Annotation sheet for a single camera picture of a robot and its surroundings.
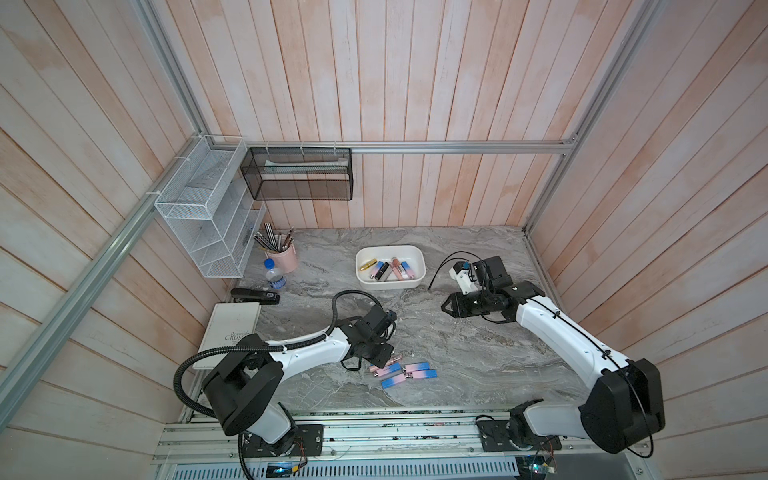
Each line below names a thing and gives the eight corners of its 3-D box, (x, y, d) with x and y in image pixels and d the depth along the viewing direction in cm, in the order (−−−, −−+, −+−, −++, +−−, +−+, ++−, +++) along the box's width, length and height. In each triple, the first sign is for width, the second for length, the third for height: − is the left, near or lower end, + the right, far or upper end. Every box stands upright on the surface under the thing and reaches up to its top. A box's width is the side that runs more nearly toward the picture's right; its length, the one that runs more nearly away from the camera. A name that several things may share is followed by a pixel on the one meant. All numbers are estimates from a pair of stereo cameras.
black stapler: (233, 302, 102) (228, 295, 98) (237, 293, 104) (233, 286, 101) (276, 307, 100) (273, 301, 97) (280, 298, 103) (277, 291, 99)
